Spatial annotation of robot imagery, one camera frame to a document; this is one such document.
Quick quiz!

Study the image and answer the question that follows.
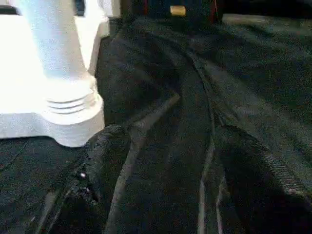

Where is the black backdrop cloth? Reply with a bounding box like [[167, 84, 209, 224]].
[[120, 0, 312, 24]]

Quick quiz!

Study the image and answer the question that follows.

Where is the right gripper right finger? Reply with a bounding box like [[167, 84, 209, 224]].
[[218, 124, 312, 234]]

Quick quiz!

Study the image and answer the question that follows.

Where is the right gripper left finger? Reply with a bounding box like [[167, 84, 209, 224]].
[[24, 124, 130, 234]]

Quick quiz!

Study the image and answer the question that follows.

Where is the white plastic table top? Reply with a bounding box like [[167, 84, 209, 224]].
[[0, 13, 110, 148]]

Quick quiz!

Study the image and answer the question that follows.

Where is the white plastic table leg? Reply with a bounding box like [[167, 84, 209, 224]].
[[18, 0, 98, 115]]

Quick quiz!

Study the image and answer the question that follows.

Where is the small tan label tag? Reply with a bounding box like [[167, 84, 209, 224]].
[[170, 5, 186, 16]]

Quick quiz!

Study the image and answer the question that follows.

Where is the white glass-door cabinet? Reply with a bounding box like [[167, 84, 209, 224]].
[[84, 0, 122, 19]]

